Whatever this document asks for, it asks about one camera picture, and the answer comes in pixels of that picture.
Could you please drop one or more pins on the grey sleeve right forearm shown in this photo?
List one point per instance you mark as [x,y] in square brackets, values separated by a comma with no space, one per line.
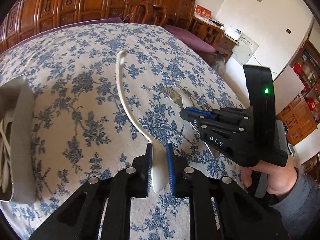
[299,210]

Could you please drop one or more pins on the metal fork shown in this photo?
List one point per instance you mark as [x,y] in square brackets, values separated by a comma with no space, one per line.
[177,99]

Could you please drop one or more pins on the carved wooden sofa back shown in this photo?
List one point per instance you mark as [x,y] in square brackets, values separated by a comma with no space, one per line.
[27,18]

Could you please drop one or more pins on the blue floral tablecloth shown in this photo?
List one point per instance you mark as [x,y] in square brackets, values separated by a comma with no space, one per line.
[80,128]

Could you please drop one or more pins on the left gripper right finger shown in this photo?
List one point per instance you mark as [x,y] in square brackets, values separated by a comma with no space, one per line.
[179,174]

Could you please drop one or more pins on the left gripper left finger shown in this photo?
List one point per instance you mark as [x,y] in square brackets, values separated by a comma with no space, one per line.
[141,179]

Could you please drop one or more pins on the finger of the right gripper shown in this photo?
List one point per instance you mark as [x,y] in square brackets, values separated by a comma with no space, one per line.
[206,114]
[197,122]

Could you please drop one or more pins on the person's right hand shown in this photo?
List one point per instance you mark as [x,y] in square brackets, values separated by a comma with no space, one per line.
[281,180]

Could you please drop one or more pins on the wooden cabinet with shelves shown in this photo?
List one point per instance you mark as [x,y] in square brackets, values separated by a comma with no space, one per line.
[297,96]

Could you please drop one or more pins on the white box on table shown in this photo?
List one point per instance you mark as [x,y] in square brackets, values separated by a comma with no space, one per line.
[233,32]

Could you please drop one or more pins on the red card on armrest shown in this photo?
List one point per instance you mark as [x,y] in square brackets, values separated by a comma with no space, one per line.
[202,13]

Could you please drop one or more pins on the white utensils in box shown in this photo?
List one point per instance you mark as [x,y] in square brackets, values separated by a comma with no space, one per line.
[6,123]

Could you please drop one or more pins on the purple sofa cushion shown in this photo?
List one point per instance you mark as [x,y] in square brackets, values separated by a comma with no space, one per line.
[185,36]

